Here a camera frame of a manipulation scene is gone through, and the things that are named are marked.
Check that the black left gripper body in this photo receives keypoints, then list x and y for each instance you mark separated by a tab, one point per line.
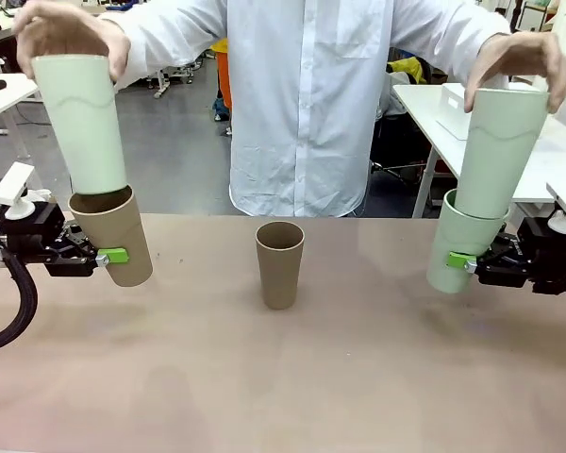
28	231

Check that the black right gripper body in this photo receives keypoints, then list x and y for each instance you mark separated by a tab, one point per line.
556	264

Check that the pale green tall cup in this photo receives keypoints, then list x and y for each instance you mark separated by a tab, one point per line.
85	141
448	236
495	156

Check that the brown tall cup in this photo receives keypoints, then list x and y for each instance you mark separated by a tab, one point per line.
280	273
122	226

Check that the white plastic basket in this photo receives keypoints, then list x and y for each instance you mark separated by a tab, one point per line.
453	96

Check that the person's right forearm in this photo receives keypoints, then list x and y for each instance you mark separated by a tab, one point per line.
160	38

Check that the person's left forearm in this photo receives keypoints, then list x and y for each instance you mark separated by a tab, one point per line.
443	28

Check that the person's right hand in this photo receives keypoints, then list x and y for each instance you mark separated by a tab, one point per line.
66	33

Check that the person's left hand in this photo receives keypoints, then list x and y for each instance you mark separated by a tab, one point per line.
523	52

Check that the white work table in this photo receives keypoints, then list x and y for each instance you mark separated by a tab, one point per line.
9	94

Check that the grey metal desk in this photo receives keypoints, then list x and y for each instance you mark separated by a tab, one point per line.
162	80

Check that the person in white coat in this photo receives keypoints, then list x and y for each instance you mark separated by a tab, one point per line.
302	118

